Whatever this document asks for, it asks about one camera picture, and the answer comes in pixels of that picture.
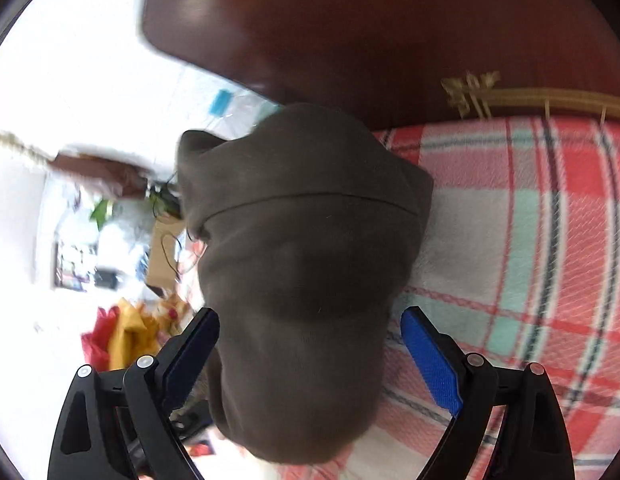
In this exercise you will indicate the brown hooded sweatshirt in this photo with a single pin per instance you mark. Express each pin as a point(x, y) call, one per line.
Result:
point(300, 260)

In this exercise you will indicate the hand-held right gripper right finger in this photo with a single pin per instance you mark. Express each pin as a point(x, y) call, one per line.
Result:
point(432, 360)

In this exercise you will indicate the dark framed picture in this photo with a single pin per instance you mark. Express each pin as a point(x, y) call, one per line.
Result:
point(72, 265)

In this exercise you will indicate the brown wooden furniture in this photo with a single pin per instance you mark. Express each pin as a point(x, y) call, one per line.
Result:
point(105, 170)

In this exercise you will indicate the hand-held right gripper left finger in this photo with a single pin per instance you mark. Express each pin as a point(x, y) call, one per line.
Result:
point(190, 360)

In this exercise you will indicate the dark brown wooden headboard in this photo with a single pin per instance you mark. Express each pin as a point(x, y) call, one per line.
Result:
point(365, 25)

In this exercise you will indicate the green object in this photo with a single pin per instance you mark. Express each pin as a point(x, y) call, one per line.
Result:
point(101, 212)

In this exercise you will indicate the yellow bag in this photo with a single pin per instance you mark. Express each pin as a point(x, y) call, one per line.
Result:
point(132, 330)

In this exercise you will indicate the clear plastic water bottle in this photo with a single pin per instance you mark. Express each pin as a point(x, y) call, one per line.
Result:
point(235, 107)

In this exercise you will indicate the red bag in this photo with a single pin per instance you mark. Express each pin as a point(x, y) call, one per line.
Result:
point(97, 342)

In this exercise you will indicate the red plaid bed sheet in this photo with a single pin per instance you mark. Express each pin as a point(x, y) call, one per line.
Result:
point(514, 235)

